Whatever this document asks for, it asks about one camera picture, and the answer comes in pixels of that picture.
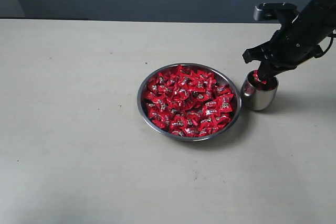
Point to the red wrapped candy top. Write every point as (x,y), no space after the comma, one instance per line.
(183,71)

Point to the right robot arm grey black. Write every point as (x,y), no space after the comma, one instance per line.
(285,21)

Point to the red candy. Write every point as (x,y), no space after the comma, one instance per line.
(190,131)
(256,78)
(160,102)
(223,103)
(183,71)

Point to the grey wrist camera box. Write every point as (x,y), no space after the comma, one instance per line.
(271,11)

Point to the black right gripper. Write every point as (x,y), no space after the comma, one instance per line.
(313,24)

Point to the stainless steel cup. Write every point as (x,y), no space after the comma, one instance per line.
(258,97)

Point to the round steel bowl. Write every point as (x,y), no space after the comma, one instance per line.
(191,102)

